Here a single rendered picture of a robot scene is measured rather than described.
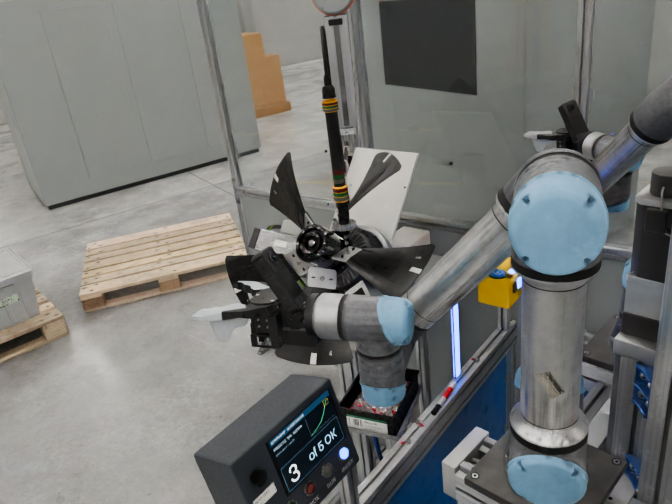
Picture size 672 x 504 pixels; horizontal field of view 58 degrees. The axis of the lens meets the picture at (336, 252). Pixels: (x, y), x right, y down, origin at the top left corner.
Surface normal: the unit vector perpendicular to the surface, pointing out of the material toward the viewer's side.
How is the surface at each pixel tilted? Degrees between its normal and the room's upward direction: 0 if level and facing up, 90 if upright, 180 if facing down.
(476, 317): 90
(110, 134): 90
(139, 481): 0
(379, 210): 50
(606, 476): 0
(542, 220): 82
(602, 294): 90
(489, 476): 0
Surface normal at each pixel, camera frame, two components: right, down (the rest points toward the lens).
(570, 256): -0.33, 0.26
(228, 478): -0.61, 0.40
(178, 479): -0.12, -0.90
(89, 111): 0.55, 0.29
